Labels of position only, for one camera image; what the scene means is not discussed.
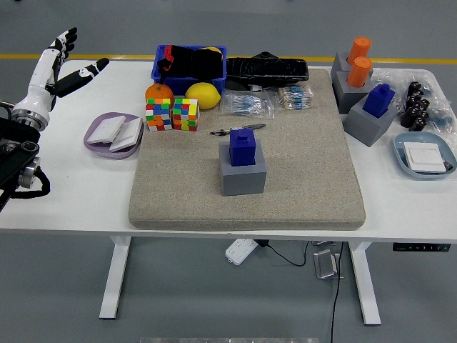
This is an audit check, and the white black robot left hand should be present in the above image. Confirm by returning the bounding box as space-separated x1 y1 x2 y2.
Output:
14 27 110 121

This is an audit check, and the blue square seal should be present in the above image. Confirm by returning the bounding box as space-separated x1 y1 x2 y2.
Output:
228 127 258 167
362 84 396 118

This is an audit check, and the grey seal holder block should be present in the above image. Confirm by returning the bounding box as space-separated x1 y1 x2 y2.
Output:
330 51 374 78
343 93 399 147
332 69 374 115
218 139 268 197

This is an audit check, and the orange cylinder seal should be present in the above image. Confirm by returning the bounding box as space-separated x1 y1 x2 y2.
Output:
346 56 373 89
346 36 372 65

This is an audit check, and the purple tray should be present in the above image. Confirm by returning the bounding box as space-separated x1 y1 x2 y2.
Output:
83 111 146 161

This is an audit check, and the orange fruit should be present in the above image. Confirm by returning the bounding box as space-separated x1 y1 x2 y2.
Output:
144 82 175 105

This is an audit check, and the multicolour puzzle cube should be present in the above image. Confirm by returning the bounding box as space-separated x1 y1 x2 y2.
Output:
144 98 172 132
171 97 200 132

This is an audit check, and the blue plastic bin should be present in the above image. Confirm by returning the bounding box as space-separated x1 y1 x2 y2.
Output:
150 44 228 94

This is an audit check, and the black cloth bag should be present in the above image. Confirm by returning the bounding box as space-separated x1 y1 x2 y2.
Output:
156 44 224 80

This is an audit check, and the yellow lemon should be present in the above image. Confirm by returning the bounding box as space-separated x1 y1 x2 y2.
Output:
184 81 222 110

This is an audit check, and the yellow item in bin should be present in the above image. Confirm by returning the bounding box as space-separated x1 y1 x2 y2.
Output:
199 46 224 60

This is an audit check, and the black metal hand tool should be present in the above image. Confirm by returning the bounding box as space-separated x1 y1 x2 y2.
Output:
209 123 267 136

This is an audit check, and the white table leg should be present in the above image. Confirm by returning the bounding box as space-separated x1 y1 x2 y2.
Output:
348 242 382 326
99 235 132 320

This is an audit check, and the clear bag of blue resistors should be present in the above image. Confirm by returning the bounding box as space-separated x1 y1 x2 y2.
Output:
219 89 276 120

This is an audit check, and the black keyboard in plastic wrap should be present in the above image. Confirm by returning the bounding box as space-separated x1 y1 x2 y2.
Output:
225 56 310 93

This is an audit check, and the clear bag of tan resistors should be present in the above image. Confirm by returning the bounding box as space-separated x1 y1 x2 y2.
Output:
263 85 316 111

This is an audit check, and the white power strip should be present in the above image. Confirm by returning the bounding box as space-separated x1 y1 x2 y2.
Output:
224 238 258 267

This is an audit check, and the grey-brown table mat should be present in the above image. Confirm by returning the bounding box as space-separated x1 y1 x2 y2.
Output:
128 68 367 232

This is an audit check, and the clear plastic bag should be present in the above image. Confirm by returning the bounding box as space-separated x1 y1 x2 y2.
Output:
371 67 442 94

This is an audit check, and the light blue tray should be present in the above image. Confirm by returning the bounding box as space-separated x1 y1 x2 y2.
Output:
392 131 457 181

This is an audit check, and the clear bag of black capacitors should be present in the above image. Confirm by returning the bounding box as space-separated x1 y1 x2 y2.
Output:
398 80 433 133

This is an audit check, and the clear bag of blue components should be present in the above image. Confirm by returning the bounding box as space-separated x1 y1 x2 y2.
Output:
426 99 457 135

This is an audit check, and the black table control panel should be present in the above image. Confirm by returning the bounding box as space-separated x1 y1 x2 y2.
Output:
392 242 451 253

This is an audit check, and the white switch plate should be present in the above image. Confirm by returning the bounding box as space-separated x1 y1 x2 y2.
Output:
109 117 144 153
87 115 126 145

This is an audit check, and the black plug with cable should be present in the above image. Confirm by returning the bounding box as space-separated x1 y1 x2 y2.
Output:
257 239 310 268

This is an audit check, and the silver metal bracket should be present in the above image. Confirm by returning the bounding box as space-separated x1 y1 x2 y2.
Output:
312 249 346 280

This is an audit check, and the black floor cable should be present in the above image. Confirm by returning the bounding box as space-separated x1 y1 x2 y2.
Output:
330 242 346 343

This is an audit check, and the white switch panel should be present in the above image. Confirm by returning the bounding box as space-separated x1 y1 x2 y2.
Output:
403 141 451 175

